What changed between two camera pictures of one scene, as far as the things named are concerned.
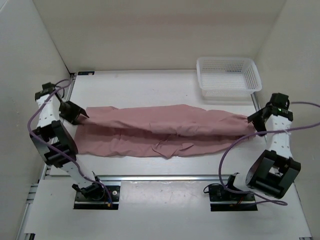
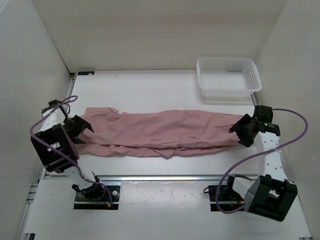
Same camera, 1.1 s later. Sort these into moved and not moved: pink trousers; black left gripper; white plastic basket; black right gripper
Moved: black right gripper; black left gripper
Not moved: white plastic basket; pink trousers
